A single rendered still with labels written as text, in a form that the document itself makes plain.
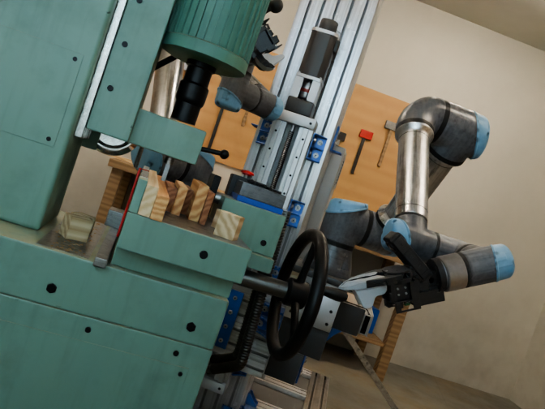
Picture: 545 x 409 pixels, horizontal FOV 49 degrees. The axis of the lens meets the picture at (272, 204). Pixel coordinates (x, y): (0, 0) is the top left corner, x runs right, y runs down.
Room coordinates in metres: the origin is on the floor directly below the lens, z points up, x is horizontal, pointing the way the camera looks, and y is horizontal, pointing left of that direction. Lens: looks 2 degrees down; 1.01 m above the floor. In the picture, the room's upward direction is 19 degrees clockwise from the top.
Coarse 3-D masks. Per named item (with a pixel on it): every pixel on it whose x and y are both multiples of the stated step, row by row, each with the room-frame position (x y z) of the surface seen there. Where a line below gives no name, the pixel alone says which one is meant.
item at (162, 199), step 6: (162, 192) 1.00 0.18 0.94; (156, 198) 0.93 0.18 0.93; (162, 198) 0.93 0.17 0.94; (168, 198) 0.93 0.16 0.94; (156, 204) 0.93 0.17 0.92; (162, 204) 0.93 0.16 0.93; (156, 210) 0.93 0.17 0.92; (162, 210) 0.93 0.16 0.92; (150, 216) 0.93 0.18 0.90; (156, 216) 0.93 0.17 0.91; (162, 216) 0.93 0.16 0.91
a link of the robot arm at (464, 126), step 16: (448, 112) 1.50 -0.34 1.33; (464, 112) 1.52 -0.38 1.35; (448, 128) 1.50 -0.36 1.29; (464, 128) 1.51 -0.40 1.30; (480, 128) 1.51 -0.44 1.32; (432, 144) 1.57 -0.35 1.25; (448, 144) 1.53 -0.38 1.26; (464, 144) 1.52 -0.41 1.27; (480, 144) 1.52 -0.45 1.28; (432, 160) 1.60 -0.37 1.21; (448, 160) 1.56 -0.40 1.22; (464, 160) 1.58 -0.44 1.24; (432, 176) 1.62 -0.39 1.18; (432, 192) 1.67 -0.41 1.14; (384, 208) 1.78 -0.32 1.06; (384, 224) 1.75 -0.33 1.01; (368, 240) 1.78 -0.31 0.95
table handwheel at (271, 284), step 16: (304, 240) 1.31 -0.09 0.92; (320, 240) 1.20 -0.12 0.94; (288, 256) 1.37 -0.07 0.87; (320, 256) 1.16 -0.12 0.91; (288, 272) 1.38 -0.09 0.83; (304, 272) 1.25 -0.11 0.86; (320, 272) 1.14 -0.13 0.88; (256, 288) 1.23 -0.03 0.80; (272, 288) 1.24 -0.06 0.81; (288, 288) 1.24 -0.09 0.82; (304, 288) 1.24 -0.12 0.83; (320, 288) 1.13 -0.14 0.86; (272, 304) 1.37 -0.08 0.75; (288, 304) 1.25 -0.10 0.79; (304, 304) 1.24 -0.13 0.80; (320, 304) 1.13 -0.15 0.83; (272, 320) 1.34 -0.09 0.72; (304, 320) 1.13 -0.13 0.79; (272, 336) 1.30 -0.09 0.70; (304, 336) 1.13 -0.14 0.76; (272, 352) 1.23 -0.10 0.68; (288, 352) 1.16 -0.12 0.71
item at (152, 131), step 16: (144, 112) 1.14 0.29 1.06; (144, 128) 1.14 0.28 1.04; (160, 128) 1.15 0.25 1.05; (176, 128) 1.16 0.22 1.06; (192, 128) 1.16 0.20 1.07; (144, 144) 1.15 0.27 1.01; (160, 144) 1.15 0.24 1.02; (176, 144) 1.16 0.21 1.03; (192, 144) 1.16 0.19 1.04; (192, 160) 1.17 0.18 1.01
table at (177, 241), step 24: (168, 216) 1.05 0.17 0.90; (120, 240) 0.93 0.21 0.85; (144, 240) 0.94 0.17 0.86; (168, 240) 0.94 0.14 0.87; (192, 240) 0.95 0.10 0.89; (216, 240) 0.96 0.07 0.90; (240, 240) 1.06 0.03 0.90; (192, 264) 0.95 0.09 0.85; (216, 264) 0.96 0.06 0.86; (240, 264) 0.97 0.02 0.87; (264, 264) 1.19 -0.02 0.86
